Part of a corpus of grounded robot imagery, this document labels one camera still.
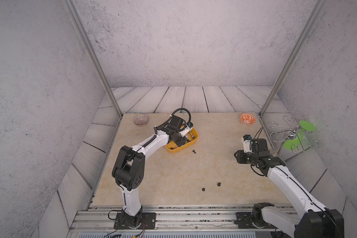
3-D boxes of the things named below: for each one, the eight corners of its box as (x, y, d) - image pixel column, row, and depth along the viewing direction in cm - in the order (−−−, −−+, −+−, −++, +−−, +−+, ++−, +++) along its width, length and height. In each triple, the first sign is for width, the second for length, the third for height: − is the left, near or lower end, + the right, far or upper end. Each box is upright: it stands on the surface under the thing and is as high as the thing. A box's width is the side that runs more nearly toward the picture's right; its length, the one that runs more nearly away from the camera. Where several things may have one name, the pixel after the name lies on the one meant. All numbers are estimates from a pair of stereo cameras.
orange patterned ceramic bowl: (241, 125, 114) (243, 122, 112) (238, 116, 121) (240, 113, 118) (255, 125, 114) (257, 122, 112) (251, 116, 121) (253, 113, 118)
